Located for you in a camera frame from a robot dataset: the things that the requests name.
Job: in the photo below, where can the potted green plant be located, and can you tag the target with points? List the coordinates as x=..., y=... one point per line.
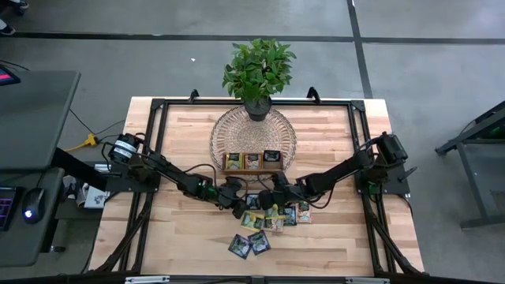
x=256, y=75

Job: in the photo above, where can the dark grey keyboard shelf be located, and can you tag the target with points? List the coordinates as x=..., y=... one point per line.
x=31, y=244

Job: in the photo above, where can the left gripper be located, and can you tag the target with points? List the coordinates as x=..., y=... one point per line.
x=230, y=191

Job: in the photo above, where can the black backlit keyboard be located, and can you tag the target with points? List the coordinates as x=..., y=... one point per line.
x=6, y=209

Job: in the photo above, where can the white printed box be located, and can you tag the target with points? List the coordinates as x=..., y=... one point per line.
x=96, y=197

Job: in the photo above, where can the dark grey desk top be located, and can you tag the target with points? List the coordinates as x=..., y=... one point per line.
x=35, y=118

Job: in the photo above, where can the person's shoe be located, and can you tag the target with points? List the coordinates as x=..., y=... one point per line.
x=6, y=28
x=19, y=4

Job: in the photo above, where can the yellow green tea packet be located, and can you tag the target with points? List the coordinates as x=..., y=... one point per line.
x=233, y=162
x=251, y=221

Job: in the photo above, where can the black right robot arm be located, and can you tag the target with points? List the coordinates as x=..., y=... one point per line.
x=339, y=172

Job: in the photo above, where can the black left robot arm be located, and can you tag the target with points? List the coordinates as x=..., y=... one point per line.
x=173, y=173

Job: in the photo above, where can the black support bar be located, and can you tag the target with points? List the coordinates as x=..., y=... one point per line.
x=79, y=167

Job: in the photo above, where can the dark metal stand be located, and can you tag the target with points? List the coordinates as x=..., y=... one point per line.
x=473, y=179

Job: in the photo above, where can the small dark screen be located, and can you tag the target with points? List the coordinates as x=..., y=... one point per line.
x=8, y=77

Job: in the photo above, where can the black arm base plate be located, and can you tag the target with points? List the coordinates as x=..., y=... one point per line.
x=118, y=184
x=399, y=188

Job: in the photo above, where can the black computer mouse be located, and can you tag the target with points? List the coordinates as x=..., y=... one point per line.
x=33, y=205

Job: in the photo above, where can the round woven placemat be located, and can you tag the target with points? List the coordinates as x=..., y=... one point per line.
x=252, y=134

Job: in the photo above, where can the wooden tea box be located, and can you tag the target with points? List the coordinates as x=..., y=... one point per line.
x=252, y=172

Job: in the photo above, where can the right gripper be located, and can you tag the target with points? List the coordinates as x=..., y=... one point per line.
x=278, y=195

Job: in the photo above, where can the black aluminium table frame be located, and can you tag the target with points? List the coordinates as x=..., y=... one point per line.
x=327, y=103

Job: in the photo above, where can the silver metal bracket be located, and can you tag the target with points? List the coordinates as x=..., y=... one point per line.
x=367, y=280
x=147, y=279

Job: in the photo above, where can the black clamp lever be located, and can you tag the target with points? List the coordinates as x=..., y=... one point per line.
x=408, y=173

